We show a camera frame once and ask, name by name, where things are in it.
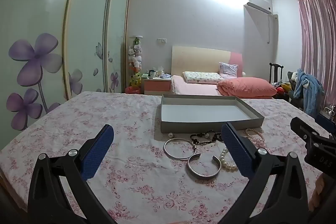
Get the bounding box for person's right hand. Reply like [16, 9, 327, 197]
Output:
[308, 174, 326, 213]

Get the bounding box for silver cuff bracelet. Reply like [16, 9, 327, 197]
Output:
[186, 153, 222, 178]

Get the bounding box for metal wire rack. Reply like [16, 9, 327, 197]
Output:
[324, 104, 336, 118]

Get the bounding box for folded pink duvet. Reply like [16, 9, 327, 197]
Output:
[216, 77, 278, 99]

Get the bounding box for pink bead necklace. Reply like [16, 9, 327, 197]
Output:
[245, 128, 271, 153]

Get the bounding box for wardrobe with purple flower doors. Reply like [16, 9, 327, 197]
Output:
[0, 0, 131, 135]

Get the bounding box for pink and cream nightstand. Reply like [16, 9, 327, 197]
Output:
[143, 78, 173, 95]

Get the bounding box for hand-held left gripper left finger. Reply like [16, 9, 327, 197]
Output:
[28, 124, 117, 224]

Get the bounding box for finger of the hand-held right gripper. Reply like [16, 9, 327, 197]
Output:
[290, 117, 328, 145]

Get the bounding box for black bead bracelet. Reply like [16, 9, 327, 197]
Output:
[190, 131, 223, 145]

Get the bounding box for pink curtain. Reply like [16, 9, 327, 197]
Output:
[298, 0, 336, 110]

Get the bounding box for white pearl bracelet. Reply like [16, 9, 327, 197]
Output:
[219, 148, 238, 171]

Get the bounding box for white air conditioner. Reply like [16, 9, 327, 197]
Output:
[243, 0, 272, 15]

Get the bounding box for grey cardboard tray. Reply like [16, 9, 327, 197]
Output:
[155, 94, 264, 134]

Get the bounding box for colourful toys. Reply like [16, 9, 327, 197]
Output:
[274, 82, 292, 95]

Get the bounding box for blue clothing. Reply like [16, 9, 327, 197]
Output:
[293, 68, 325, 115]

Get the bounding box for dark wooden chair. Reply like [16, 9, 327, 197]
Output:
[269, 62, 284, 83]

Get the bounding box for clear tube of plush toys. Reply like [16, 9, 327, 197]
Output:
[127, 35, 144, 88]

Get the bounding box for silver round bangle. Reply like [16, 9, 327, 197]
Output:
[164, 138, 198, 161]

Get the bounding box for purple patterned pillow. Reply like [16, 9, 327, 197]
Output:
[218, 62, 239, 75]

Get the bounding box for pink bed with cream headboard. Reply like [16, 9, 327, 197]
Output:
[171, 46, 275, 100]

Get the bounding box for pink floral tablecloth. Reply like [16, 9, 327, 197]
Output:
[0, 91, 336, 224]

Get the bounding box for white patterned pillow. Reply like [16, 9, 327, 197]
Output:
[183, 71, 224, 84]

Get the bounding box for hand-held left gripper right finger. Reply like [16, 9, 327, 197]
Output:
[220, 122, 309, 224]

